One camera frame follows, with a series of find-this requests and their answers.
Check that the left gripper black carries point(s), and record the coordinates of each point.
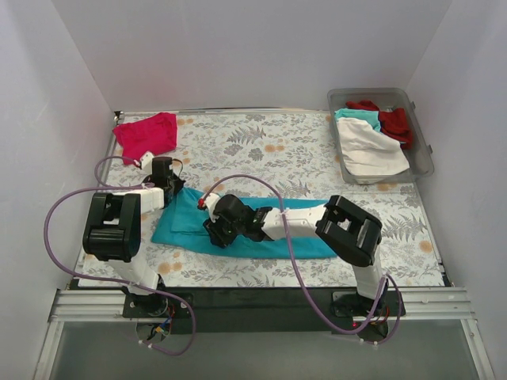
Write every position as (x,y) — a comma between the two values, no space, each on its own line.
(176,186)

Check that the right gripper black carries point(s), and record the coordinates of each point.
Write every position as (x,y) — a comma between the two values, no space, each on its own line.
(211,231)

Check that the teal blue t shirt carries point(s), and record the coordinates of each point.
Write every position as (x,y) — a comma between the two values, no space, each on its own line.
(181,224)

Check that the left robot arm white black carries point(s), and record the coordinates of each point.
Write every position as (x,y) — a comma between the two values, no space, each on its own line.
(113,231)

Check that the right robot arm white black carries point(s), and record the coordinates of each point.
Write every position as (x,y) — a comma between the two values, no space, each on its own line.
(348,230)

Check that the folded pink t shirt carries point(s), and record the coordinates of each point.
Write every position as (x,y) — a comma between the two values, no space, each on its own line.
(156,134)

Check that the floral patterned table mat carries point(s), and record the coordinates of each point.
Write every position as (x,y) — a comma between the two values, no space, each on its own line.
(257,154)

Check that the white t shirt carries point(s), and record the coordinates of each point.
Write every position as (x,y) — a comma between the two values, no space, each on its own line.
(368,153)

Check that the light mint t shirt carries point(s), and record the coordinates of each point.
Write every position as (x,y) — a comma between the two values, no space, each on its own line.
(371,117)

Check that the dark red t shirt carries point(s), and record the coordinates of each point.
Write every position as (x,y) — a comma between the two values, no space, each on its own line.
(394,124)

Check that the clear plastic bin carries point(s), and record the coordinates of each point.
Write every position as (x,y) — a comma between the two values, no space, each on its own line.
(388,99)

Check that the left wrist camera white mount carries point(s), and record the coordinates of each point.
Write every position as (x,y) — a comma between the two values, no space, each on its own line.
(145,161)

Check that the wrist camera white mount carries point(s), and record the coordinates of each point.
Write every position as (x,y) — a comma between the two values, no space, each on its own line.
(207,203)
(145,161)

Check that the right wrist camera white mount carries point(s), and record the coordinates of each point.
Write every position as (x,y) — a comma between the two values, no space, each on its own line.
(207,203)

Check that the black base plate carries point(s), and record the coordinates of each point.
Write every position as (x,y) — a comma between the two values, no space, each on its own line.
(266,310)

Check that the aluminium frame rail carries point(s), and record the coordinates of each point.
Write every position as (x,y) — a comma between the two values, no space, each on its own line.
(107,304)

